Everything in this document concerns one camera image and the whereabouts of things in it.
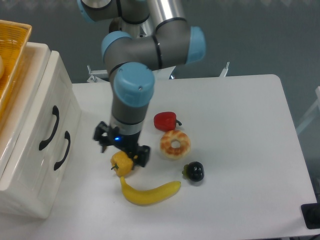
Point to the white drawer cabinet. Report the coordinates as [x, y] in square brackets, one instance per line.
[18, 201]

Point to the yellow bell pepper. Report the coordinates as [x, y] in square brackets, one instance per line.
[122, 164]

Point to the yellow banana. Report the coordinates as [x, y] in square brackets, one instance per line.
[151, 196]

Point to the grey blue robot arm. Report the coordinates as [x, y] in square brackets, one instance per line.
[131, 60]

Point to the red bell pepper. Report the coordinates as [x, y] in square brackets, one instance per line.
[166, 121]

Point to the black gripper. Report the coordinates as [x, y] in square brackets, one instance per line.
[107, 136]

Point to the black device at edge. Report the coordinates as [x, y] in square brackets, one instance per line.
[311, 215]

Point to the dark mangosteen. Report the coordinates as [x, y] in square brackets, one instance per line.
[194, 171]

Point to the yellow wicker basket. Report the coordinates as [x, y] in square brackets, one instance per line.
[13, 40]

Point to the glazed donut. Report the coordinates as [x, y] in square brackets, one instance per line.
[175, 144]

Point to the white metal frame right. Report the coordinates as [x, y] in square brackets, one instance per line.
[311, 114]

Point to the white drawer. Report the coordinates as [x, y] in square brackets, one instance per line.
[45, 141]

